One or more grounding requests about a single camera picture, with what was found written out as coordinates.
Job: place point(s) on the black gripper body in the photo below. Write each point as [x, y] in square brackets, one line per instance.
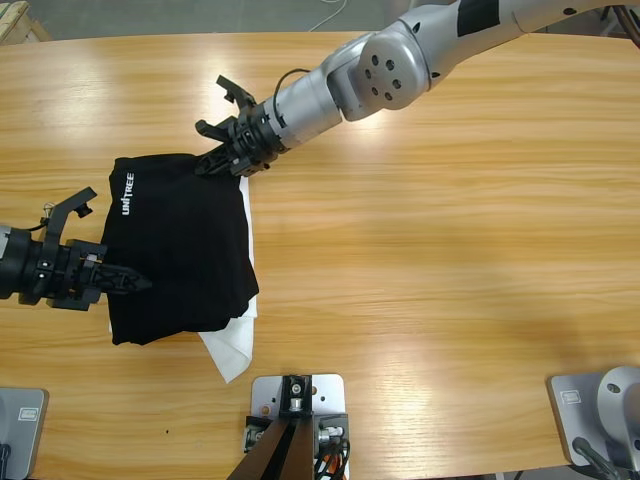
[55, 272]
[255, 142]

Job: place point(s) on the black t-shirt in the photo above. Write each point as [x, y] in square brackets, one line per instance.
[175, 250]

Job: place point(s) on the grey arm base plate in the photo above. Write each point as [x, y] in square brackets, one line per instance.
[575, 415]
[27, 435]

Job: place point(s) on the white garment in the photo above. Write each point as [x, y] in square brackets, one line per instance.
[235, 345]

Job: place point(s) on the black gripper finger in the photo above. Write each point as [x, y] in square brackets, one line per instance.
[215, 162]
[215, 130]
[122, 279]

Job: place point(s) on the silver bolt knob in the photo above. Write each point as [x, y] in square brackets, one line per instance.
[330, 434]
[254, 437]

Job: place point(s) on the white mount plate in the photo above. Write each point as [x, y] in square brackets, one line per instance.
[330, 392]

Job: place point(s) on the wooden pallet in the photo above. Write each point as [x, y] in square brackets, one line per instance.
[15, 17]

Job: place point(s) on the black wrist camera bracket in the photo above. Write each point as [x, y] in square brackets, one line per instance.
[67, 210]
[237, 92]

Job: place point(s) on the black camera post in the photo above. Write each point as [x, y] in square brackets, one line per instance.
[280, 450]

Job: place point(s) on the black chair frame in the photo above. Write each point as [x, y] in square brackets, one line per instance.
[625, 20]

